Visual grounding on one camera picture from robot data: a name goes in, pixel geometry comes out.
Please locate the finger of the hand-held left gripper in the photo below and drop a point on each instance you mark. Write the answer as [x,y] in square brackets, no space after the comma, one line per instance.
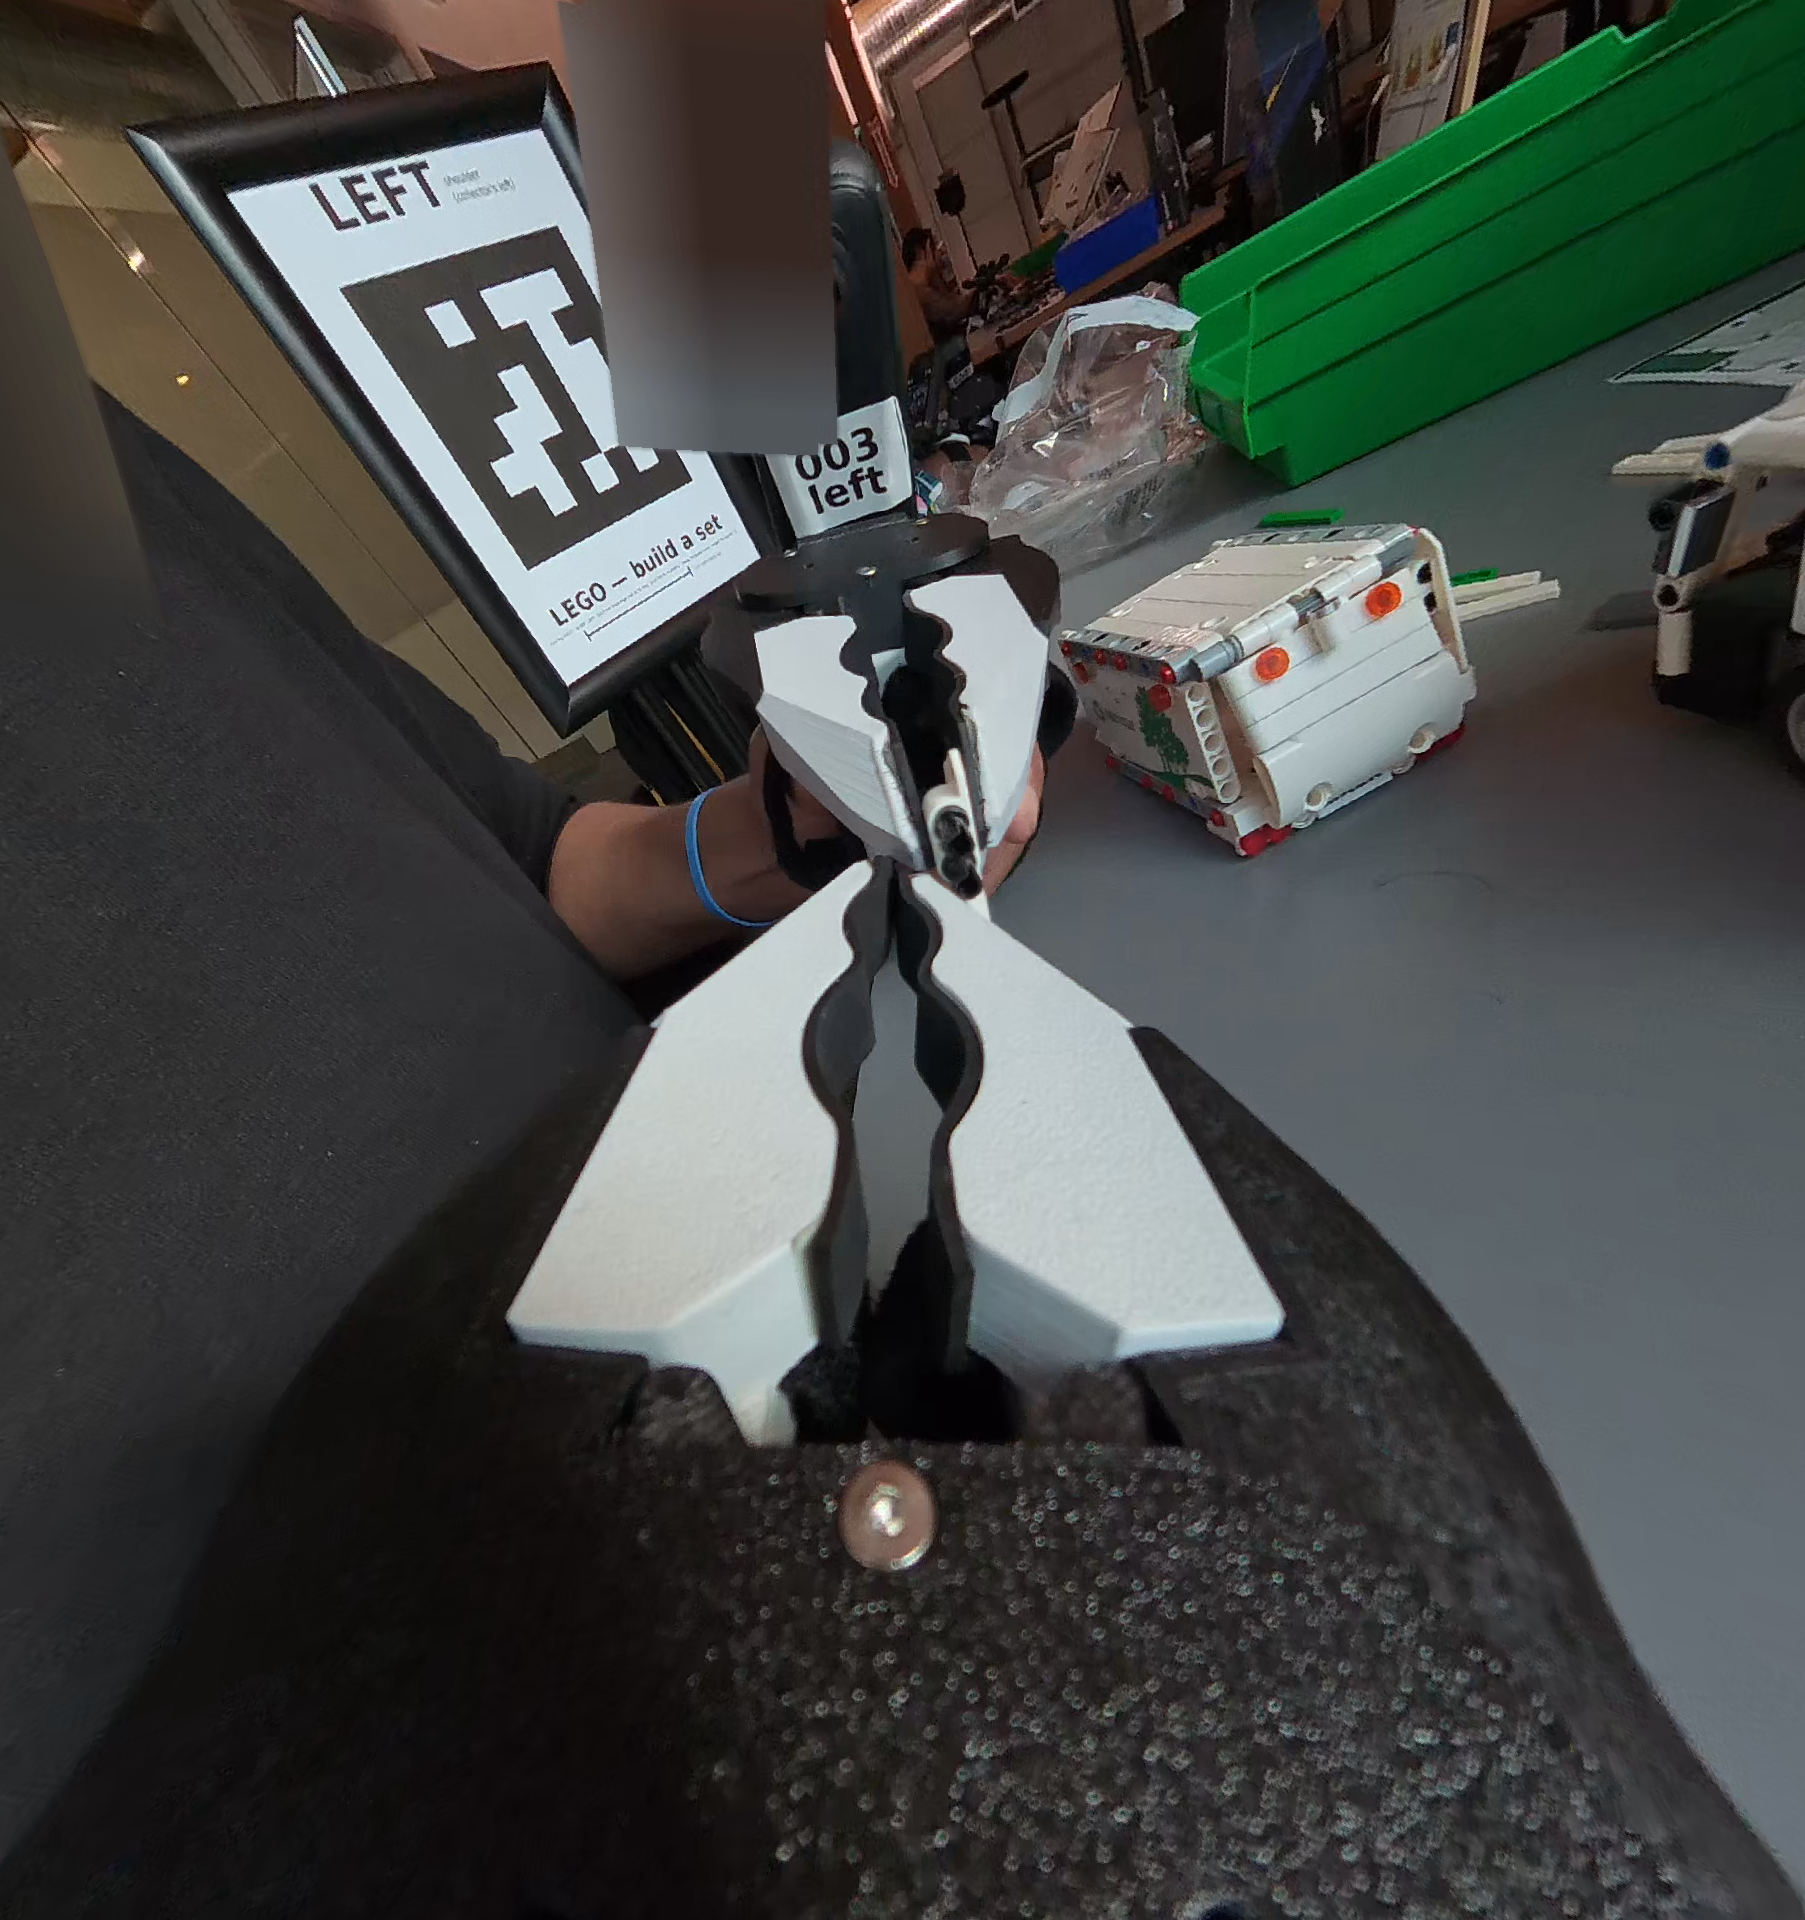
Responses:
[818,704]
[1001,673]

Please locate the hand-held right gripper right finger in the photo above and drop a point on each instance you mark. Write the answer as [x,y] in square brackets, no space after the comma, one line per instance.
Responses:
[1112,1187]

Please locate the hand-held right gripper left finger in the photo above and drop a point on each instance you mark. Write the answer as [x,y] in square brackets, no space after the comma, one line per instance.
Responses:
[677,1187]

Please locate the white lego beam piece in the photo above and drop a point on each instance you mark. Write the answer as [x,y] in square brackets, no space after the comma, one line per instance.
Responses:
[957,771]

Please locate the white lego truck container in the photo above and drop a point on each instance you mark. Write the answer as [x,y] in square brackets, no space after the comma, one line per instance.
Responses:
[1290,673]

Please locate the person's left forearm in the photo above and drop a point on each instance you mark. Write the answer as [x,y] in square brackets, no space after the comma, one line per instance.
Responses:
[634,872]

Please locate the white studded lego plate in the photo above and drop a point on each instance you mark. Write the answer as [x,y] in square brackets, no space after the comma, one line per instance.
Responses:
[1509,586]

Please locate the white green lego truck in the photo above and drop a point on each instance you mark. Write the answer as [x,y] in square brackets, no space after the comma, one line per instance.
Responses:
[1788,510]

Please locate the person's left hand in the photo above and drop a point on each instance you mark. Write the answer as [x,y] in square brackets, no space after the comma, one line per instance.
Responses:
[739,862]

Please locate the black tripod stand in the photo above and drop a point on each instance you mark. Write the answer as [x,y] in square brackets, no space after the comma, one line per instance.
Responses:
[677,735]

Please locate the blue wristband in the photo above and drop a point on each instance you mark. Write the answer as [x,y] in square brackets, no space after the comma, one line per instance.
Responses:
[697,858]

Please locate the blue storage crate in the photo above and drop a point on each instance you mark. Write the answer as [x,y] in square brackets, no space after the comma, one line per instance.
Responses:
[1112,239]

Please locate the clear plastic bag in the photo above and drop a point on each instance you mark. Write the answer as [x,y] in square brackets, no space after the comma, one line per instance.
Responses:
[1098,436]

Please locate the black framed marker sign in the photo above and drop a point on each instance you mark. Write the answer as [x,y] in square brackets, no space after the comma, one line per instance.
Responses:
[394,226]

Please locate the green plastic bin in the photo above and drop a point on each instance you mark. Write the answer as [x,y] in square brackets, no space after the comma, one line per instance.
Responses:
[1442,254]

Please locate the printed paper sheet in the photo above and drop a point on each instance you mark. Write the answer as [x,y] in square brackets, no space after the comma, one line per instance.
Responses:
[1772,338]

